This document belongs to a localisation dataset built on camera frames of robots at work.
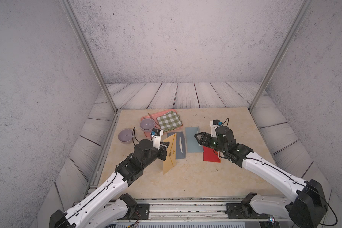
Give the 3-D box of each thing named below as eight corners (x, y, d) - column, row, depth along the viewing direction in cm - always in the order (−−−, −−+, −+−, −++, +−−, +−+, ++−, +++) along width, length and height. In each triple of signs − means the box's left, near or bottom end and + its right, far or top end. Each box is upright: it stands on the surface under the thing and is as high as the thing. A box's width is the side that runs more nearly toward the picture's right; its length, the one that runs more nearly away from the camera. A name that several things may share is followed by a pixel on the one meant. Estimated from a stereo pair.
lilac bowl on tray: (139, 131, 109) (138, 128, 105) (141, 121, 115) (140, 117, 112) (154, 131, 108) (153, 128, 105) (155, 121, 115) (154, 117, 112)
